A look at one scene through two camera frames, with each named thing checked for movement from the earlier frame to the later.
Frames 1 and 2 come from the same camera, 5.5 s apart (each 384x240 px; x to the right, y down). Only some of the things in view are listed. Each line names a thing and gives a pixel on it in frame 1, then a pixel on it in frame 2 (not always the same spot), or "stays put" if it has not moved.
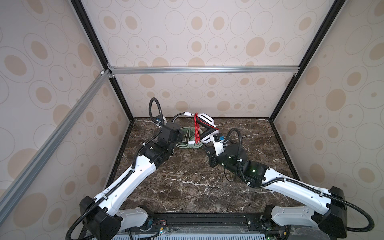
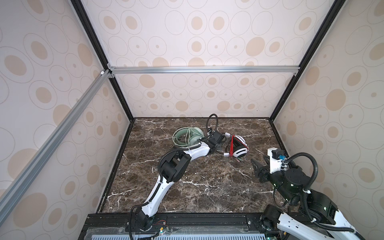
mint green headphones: [189, 137] stays put
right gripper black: [211, 157] → [261, 169]
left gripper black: [179, 135] → [218, 146]
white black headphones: [207, 127] → [239, 146]
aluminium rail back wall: [203, 70] stays put
